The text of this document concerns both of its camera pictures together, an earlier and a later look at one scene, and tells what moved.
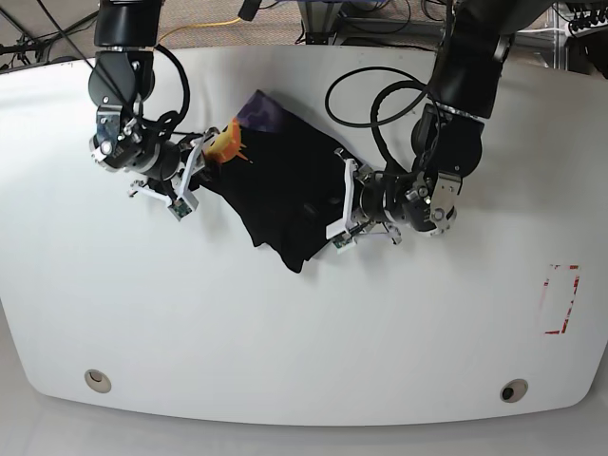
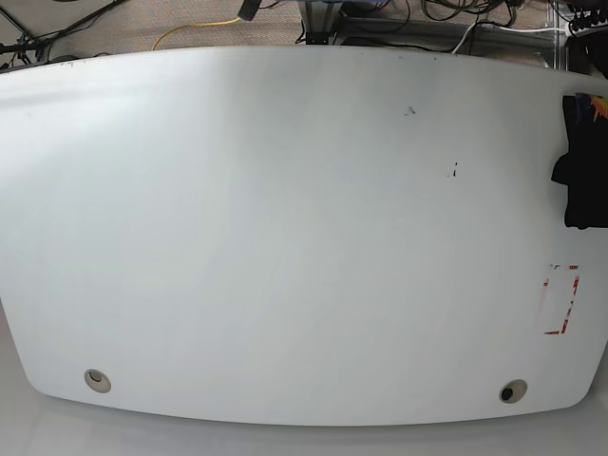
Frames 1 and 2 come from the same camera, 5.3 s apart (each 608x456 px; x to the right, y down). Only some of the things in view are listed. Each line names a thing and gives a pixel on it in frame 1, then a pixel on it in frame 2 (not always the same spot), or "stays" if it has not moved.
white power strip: x=587 y=19 stays
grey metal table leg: x=318 y=18 stays
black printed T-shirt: x=286 y=177 -> x=584 y=168
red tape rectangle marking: x=575 y=288 stays
